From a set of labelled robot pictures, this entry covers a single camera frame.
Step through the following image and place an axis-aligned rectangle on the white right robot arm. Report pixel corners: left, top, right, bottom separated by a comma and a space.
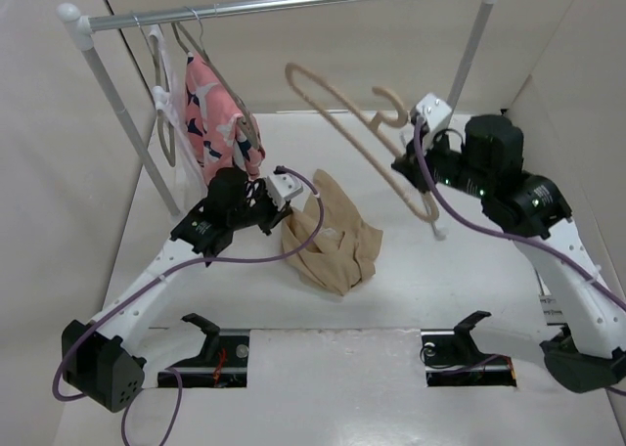
391, 113, 625, 394

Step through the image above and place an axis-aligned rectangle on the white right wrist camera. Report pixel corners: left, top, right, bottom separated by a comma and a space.
410, 93, 453, 148

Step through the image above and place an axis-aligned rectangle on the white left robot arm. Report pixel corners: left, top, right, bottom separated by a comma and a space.
52, 166, 304, 413

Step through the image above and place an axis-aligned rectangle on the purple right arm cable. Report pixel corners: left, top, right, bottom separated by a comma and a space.
413, 115, 626, 396

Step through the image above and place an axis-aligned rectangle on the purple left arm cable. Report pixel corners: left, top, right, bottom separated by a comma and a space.
52, 164, 327, 445

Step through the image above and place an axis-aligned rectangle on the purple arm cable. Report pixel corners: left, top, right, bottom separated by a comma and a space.
413, 115, 626, 396
52, 164, 327, 445

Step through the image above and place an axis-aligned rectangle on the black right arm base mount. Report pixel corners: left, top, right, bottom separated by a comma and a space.
419, 310, 517, 387

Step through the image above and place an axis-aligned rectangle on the pink patterned shirt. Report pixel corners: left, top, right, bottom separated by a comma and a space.
185, 52, 265, 183

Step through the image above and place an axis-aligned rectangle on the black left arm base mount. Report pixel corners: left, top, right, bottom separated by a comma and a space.
174, 313, 250, 389

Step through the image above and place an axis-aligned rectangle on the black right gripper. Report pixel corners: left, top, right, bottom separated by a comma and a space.
391, 123, 494, 200

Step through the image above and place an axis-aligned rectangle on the beige t shirt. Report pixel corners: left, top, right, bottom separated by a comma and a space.
281, 169, 383, 296

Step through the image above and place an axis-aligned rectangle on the white garment on hanger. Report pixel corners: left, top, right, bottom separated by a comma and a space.
167, 50, 205, 198

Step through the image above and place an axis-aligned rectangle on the white clothes rack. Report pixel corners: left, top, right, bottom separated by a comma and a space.
56, 0, 498, 217

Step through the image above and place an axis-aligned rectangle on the grey hanger with pink shirt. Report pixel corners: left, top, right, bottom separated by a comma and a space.
171, 6, 260, 154

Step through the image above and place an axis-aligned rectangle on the aluminium rail right side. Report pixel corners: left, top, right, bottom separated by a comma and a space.
536, 272, 566, 326

